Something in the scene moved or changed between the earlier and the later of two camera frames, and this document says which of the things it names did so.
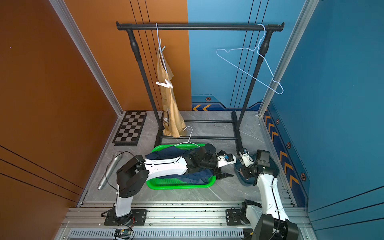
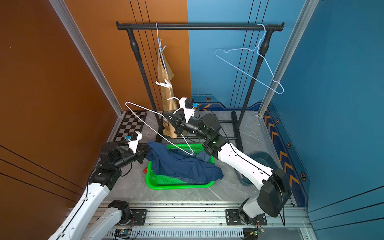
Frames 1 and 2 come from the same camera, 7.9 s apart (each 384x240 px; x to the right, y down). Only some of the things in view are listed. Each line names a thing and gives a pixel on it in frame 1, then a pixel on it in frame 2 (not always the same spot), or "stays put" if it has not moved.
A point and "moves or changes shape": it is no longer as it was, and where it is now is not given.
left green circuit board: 122,233 stays put
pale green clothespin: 162,49 stays put
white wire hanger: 160,46 stays put
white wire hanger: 189,137 → 178,100
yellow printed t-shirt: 173,120 stays put
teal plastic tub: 274,170 stays put
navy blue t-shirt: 173,152 moves or changes shape
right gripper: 246,174 → 176,117
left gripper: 221,175 → 140,151
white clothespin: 167,84 stays put
